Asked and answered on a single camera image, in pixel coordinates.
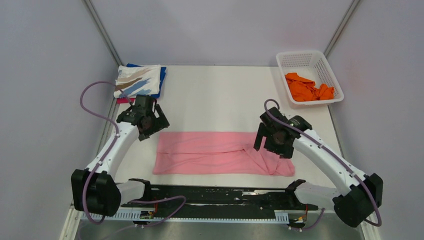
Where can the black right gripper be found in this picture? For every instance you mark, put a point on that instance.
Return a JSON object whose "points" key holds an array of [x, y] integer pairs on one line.
{"points": [[284, 151]]}

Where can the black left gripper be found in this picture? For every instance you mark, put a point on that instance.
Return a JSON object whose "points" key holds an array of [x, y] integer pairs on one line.
{"points": [[145, 133]]}

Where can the pink t-shirt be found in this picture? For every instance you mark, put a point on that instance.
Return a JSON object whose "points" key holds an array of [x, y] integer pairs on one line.
{"points": [[211, 153]]}

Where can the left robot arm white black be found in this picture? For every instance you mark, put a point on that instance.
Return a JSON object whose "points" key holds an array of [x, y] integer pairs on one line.
{"points": [[106, 165]]}

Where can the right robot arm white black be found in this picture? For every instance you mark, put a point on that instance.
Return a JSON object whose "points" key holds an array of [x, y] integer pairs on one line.
{"points": [[338, 172]]}

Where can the white blue beige folded shirt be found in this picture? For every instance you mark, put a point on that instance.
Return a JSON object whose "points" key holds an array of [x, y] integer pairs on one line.
{"points": [[138, 80]]}

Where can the orange crumpled t-shirt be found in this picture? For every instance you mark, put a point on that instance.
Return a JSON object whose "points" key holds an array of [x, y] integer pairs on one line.
{"points": [[305, 90]]}

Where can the white plastic basket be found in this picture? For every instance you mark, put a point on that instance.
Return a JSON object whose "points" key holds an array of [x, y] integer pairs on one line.
{"points": [[311, 65]]}

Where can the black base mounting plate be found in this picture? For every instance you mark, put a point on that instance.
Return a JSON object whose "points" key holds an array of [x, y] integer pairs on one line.
{"points": [[221, 203]]}

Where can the aluminium frame rail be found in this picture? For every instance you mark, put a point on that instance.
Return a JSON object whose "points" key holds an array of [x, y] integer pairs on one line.
{"points": [[105, 197]]}

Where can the metal corner rail left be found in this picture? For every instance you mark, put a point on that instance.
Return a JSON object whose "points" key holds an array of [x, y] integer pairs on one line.
{"points": [[102, 31]]}

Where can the metal corner rail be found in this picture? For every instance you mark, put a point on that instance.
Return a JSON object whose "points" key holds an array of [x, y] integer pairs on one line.
{"points": [[102, 31], [354, 4]]}

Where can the metal corner rail right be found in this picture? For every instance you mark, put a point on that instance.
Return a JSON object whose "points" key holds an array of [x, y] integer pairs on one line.
{"points": [[354, 4]]}

